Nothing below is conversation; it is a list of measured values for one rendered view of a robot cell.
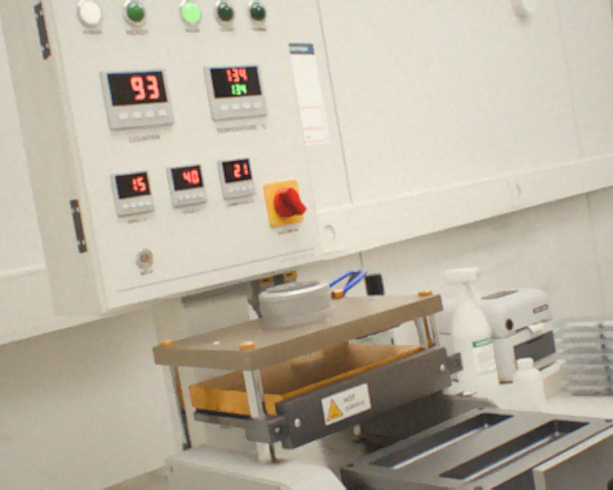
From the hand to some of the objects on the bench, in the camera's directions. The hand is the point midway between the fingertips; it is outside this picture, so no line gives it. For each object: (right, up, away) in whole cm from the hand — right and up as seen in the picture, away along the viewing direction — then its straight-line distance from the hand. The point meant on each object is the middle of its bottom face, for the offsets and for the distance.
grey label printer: (-14, -36, +107) cm, 114 cm away
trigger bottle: (-19, -38, +94) cm, 103 cm away
